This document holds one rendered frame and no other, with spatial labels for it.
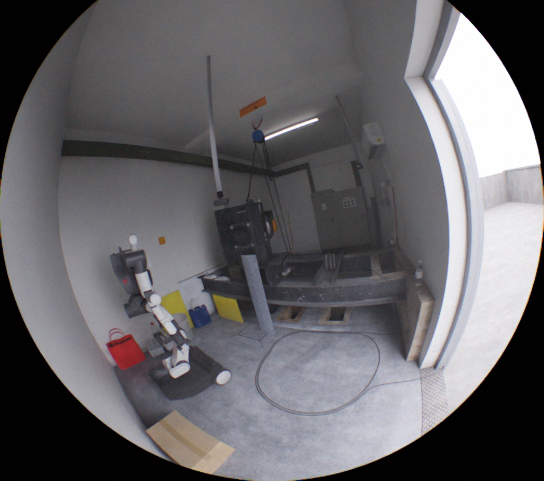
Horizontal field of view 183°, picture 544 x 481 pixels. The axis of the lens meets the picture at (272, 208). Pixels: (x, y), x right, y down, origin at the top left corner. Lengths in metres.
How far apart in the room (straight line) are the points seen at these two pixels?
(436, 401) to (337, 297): 1.43
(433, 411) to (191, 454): 1.44
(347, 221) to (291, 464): 4.62
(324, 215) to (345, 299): 3.21
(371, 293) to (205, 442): 1.78
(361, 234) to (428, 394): 4.02
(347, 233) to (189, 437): 4.74
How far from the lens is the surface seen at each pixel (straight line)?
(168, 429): 1.50
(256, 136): 2.18
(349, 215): 4.61
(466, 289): 1.26
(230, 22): 1.58
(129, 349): 2.45
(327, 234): 4.75
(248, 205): 1.90
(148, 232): 2.42
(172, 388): 1.82
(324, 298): 1.86
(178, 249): 2.66
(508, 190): 9.16
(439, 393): 1.70
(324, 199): 4.66
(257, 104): 2.26
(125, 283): 1.35
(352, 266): 2.50
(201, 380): 1.76
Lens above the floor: 1.45
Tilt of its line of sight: 1 degrees up
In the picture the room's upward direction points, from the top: 11 degrees counter-clockwise
